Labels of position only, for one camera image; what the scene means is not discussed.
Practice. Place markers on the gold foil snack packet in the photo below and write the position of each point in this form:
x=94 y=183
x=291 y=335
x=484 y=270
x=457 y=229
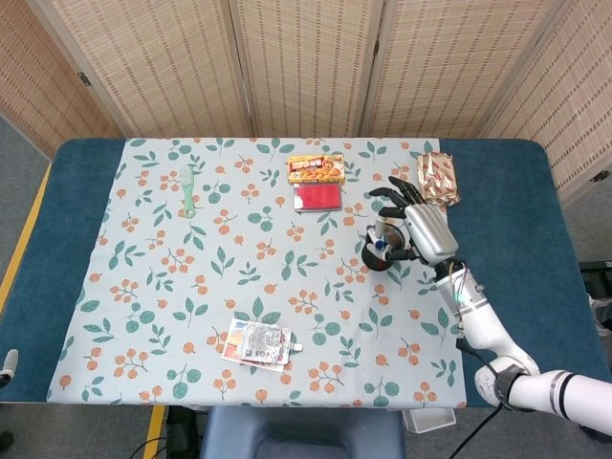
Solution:
x=437 y=177

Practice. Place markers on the green plastic comb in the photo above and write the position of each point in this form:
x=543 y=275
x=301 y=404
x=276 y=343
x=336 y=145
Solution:
x=190 y=193

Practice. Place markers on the red white flat packet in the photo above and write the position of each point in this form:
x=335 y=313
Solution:
x=230 y=342

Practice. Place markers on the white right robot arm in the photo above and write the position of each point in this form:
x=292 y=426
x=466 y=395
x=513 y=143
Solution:
x=483 y=320

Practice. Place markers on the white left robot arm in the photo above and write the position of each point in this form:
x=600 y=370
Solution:
x=8 y=365

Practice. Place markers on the blue padded chair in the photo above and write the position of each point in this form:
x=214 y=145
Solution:
x=301 y=432

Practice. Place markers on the bamboo folding screen panel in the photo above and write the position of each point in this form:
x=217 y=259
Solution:
x=574 y=105
x=158 y=62
x=38 y=86
x=306 y=62
x=449 y=62

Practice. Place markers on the black mesh pen cup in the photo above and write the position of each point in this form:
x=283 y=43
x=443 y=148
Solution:
x=373 y=260

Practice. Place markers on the red ink pad case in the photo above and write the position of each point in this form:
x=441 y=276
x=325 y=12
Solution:
x=318 y=197

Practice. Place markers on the orange yellow curry box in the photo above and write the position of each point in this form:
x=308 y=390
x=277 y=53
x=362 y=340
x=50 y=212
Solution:
x=315 y=168

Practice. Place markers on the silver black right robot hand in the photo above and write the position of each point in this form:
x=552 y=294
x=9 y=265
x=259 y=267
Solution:
x=430 y=229

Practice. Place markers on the silver spout pouch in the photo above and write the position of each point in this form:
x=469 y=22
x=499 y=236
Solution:
x=263 y=345

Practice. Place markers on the floral tablecloth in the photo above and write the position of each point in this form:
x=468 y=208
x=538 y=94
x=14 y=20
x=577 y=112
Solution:
x=191 y=268

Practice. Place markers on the white plastic box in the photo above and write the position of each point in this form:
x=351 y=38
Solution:
x=429 y=421

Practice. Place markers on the black equipment frame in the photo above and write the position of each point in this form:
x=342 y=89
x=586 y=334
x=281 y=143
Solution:
x=597 y=272

